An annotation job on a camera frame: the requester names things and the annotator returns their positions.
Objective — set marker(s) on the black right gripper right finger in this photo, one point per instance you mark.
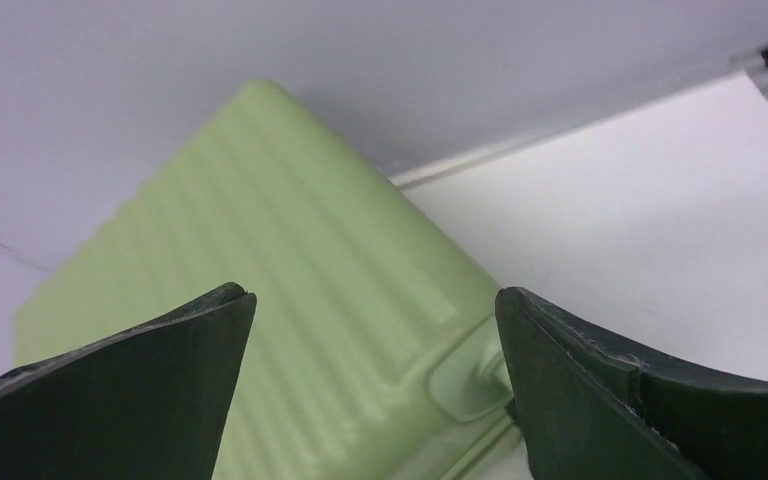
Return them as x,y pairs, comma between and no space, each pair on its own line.
593,404

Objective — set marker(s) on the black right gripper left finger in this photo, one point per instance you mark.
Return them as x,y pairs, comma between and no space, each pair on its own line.
149,402

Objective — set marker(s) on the green suitcase with blue lining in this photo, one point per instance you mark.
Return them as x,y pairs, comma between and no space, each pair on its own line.
360,298

